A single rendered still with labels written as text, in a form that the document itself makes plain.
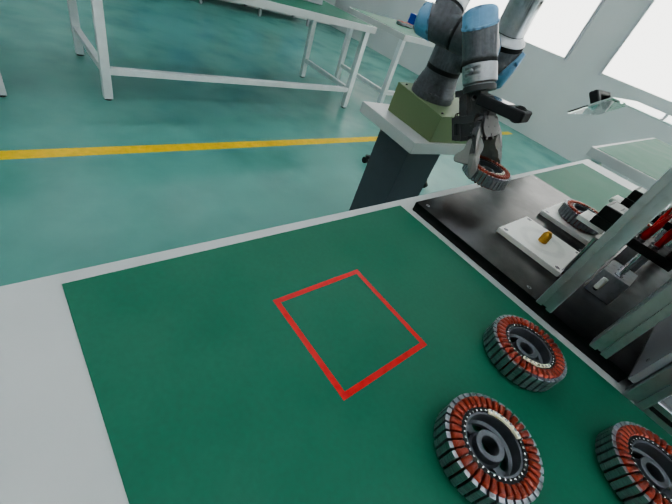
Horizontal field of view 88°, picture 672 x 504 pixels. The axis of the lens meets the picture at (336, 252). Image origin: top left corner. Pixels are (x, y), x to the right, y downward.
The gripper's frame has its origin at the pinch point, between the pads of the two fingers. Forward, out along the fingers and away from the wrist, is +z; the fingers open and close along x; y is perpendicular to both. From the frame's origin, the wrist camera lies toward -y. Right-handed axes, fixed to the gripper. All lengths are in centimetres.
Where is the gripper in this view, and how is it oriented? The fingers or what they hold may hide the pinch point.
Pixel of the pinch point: (486, 174)
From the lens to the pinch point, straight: 92.9
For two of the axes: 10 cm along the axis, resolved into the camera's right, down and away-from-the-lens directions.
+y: -6.5, -1.5, 7.4
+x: -7.5, 2.6, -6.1
